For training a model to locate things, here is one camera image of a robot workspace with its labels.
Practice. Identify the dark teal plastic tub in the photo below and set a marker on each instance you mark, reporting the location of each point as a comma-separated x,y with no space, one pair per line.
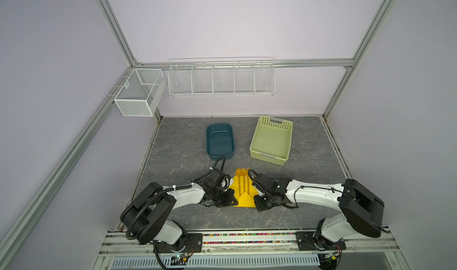
220,141

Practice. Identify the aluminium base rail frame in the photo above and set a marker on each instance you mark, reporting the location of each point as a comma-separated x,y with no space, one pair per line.
360,252

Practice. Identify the yellow paper napkin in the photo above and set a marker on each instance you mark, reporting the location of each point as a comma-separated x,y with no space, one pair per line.
246,200

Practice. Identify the light green perforated basket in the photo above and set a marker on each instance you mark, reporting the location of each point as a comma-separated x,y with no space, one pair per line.
272,140

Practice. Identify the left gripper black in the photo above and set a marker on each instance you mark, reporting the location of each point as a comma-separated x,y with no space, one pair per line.
228,201

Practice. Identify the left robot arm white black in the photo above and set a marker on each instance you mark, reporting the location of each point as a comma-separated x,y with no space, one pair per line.
146,218

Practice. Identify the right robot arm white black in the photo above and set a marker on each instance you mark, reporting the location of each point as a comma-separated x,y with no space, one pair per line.
360,211

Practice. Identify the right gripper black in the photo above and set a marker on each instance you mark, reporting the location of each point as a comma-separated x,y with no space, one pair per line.
259,206

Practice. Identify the white mesh box basket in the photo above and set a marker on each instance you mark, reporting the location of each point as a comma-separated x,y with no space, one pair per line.
140,94

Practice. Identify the white wire shelf rack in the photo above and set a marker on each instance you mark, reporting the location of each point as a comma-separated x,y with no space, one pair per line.
230,76

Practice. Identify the white vent grille strip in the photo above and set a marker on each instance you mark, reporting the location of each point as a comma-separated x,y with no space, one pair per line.
201,262

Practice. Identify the orange plastic fork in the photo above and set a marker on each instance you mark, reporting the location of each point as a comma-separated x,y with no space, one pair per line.
244,180

